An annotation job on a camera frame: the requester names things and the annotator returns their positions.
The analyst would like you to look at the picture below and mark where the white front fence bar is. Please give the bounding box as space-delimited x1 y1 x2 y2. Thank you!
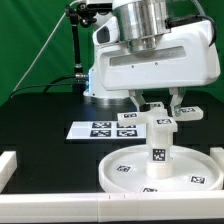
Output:
0 190 224 223

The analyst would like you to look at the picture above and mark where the white round table top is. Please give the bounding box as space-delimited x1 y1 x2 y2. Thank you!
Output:
98 145 224 193

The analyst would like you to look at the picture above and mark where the white left fence block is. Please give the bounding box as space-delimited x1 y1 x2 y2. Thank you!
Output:
0 151 17 193

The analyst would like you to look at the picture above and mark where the white cable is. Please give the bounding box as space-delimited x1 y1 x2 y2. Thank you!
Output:
12 0 88 92

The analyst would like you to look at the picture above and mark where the white right fence block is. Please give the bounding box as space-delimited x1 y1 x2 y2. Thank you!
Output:
210 147 224 172

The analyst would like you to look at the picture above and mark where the white cross-shaped table base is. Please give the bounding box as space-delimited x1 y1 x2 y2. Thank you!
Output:
117 102 204 132

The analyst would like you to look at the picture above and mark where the black cable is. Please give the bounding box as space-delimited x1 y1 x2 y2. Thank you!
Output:
9 75 89 100

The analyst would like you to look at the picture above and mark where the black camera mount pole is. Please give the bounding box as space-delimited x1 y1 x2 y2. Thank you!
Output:
65 3 96 94

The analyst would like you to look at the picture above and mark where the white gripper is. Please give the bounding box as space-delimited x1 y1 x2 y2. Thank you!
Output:
95 20 220 117

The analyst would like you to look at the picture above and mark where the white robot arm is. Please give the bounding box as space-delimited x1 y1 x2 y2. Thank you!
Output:
85 0 220 118

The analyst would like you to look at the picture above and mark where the white fence block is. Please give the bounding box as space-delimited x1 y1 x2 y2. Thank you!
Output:
0 151 17 193
210 147 224 172

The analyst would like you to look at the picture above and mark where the white marker sheet with tags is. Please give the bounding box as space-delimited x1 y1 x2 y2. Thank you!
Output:
66 121 146 140

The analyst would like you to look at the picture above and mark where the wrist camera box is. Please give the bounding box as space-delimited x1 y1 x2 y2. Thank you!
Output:
92 16 120 46

